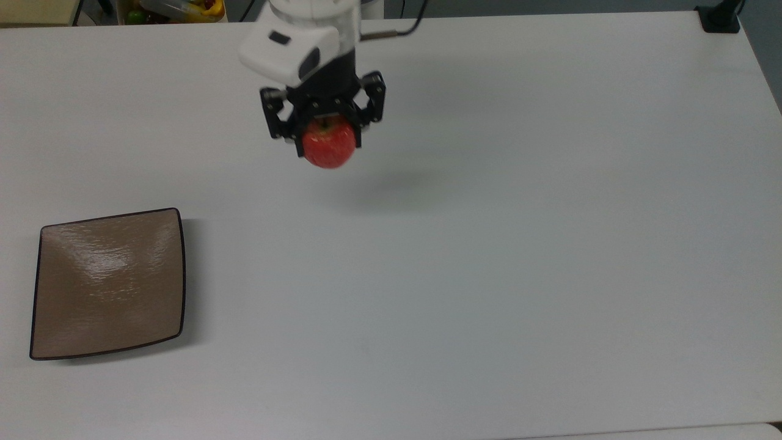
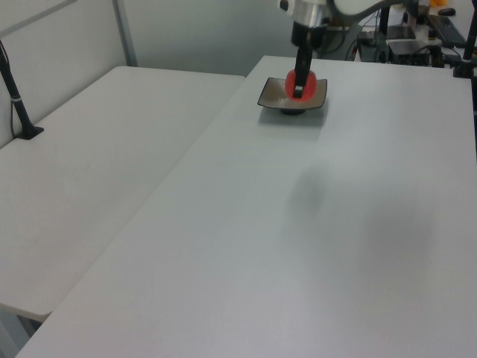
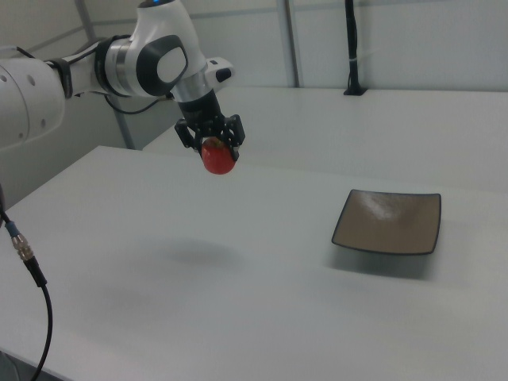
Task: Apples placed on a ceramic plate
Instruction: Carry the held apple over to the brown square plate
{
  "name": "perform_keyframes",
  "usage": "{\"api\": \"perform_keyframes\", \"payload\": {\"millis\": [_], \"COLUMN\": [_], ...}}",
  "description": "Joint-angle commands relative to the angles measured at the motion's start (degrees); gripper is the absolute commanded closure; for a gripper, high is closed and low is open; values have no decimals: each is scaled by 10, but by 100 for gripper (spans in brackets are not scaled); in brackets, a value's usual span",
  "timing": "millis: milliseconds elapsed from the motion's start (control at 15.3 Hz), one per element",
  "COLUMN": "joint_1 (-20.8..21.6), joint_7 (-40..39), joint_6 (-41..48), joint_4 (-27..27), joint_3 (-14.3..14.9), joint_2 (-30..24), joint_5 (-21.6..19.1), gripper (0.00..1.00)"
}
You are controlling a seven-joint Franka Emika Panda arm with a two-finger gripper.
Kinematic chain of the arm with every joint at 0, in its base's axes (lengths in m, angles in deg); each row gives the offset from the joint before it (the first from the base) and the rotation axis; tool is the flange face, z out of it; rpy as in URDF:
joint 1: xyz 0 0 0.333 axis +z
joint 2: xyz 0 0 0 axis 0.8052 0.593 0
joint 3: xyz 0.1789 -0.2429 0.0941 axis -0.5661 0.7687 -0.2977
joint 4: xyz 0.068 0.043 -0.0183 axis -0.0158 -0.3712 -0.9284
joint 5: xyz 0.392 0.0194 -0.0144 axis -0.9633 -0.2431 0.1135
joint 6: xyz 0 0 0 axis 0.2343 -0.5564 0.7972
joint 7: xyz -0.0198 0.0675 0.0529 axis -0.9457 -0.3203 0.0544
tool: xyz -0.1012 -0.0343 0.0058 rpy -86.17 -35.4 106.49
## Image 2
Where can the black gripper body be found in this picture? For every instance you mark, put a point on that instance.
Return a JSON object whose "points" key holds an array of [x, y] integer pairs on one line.
{"points": [[316, 35]]}

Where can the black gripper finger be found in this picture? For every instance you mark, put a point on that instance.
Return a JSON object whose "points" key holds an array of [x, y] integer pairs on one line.
{"points": [[301, 74]]}

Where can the red apple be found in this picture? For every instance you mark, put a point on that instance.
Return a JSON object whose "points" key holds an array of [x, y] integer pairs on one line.
{"points": [[312, 87]]}

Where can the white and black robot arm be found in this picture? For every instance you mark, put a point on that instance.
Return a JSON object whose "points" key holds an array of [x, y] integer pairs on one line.
{"points": [[311, 13]]}

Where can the square brown ceramic plate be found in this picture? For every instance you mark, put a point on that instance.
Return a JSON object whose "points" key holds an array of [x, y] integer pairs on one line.
{"points": [[272, 93]]}

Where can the black electronics box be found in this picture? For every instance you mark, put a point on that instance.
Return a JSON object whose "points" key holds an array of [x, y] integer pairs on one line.
{"points": [[369, 48]]}

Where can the thin black upright pole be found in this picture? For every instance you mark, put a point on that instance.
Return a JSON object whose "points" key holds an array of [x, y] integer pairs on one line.
{"points": [[384, 22]]}

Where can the large silver device box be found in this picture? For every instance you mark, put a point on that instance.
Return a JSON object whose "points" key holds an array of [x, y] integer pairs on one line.
{"points": [[406, 46]]}

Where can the small orange object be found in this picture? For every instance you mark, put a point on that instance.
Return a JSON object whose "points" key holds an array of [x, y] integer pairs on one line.
{"points": [[436, 2]]}

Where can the black computer mouse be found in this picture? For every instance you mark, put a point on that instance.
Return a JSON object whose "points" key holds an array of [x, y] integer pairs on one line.
{"points": [[446, 12]]}

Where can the black computer keyboard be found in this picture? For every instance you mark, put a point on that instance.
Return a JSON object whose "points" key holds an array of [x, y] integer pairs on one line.
{"points": [[449, 31]]}

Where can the black camera stand pole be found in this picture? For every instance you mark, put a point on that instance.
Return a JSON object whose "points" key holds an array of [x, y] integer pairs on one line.
{"points": [[16, 108]]}

